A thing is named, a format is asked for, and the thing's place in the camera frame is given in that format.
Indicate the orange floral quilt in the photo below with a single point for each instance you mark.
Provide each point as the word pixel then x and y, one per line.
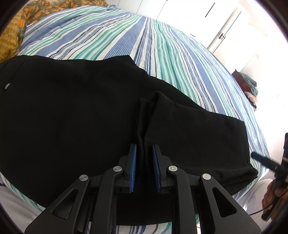
pixel 45 6

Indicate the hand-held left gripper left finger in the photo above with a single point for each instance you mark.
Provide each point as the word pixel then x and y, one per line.
pixel 132 171

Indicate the striped bed cover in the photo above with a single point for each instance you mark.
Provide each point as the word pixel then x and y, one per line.
pixel 180 56

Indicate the grey-blue clothes pile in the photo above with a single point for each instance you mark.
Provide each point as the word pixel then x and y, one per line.
pixel 252 84

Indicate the white wardrobe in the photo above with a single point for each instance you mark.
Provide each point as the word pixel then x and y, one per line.
pixel 186 13

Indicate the person's right hand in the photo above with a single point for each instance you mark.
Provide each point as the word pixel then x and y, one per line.
pixel 275 194

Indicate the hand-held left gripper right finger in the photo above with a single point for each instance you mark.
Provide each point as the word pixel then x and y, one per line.
pixel 156 171

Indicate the white door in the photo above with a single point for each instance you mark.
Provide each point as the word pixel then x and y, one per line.
pixel 220 43

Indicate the yellow dotted cushion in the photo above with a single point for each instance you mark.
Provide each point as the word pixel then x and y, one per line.
pixel 9 42

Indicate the white bed frame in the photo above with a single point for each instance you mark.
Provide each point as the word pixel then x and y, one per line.
pixel 13 202

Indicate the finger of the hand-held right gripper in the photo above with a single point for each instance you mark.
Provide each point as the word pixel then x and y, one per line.
pixel 265 161

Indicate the black pants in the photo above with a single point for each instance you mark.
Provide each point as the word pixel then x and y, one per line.
pixel 67 101

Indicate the mixed clothes pile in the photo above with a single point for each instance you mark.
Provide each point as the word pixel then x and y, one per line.
pixel 252 99

